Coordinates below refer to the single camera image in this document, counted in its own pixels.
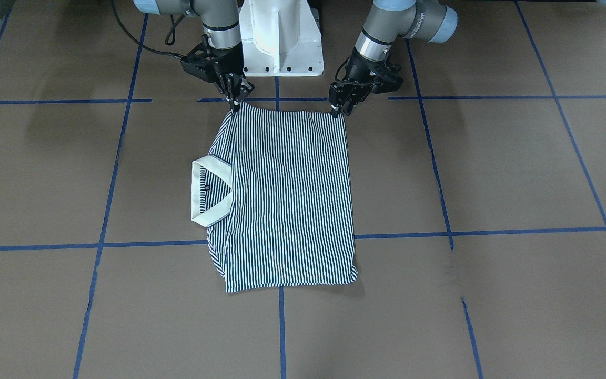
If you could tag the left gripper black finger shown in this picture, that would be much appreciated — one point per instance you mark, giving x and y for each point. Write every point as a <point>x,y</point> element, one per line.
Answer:
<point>355,93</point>
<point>338,95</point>

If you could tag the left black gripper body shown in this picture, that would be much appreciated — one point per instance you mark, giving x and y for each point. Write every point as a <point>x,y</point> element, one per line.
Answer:
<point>360,68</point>

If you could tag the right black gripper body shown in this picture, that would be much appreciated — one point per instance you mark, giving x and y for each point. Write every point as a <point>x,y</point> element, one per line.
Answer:
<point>229,63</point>

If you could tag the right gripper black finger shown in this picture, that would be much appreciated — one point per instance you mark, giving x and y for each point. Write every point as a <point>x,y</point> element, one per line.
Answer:
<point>231,91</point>
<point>242,89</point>

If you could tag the navy white striped polo shirt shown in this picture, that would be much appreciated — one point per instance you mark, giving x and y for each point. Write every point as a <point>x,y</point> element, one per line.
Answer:
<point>274,195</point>

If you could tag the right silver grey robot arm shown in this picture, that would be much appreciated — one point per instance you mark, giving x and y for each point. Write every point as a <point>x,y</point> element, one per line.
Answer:
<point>219,19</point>

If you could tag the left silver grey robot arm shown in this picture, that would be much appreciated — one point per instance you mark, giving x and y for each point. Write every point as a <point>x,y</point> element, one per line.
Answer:
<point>429,21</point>

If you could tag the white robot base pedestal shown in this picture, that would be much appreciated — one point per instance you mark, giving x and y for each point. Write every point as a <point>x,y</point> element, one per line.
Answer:
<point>280,39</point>

